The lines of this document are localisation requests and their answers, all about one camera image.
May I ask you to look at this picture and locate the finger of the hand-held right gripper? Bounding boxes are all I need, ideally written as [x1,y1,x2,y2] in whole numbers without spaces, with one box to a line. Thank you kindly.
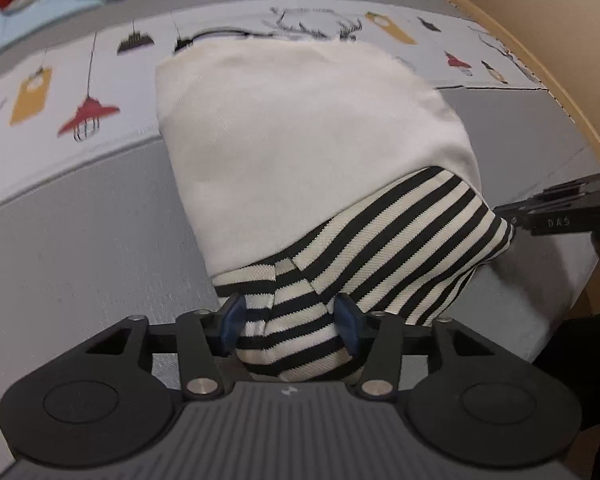
[492,195,548,230]

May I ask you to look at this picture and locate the grey printed bed sheet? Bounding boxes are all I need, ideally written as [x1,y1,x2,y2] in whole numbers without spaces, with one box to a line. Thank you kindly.
[0,0,600,480]

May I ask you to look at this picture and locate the person's dark clothing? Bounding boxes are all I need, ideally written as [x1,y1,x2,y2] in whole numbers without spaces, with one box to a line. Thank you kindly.
[532,305,600,441]

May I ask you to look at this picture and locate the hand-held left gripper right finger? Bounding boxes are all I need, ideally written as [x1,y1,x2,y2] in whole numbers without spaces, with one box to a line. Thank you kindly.
[334,293,506,402]

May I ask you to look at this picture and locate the striped white hooded sweater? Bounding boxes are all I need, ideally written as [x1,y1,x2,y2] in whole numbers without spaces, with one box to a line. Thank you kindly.
[155,40,516,385]

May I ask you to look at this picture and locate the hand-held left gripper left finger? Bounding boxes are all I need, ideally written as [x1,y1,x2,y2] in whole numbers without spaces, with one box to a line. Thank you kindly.
[82,292,247,402]

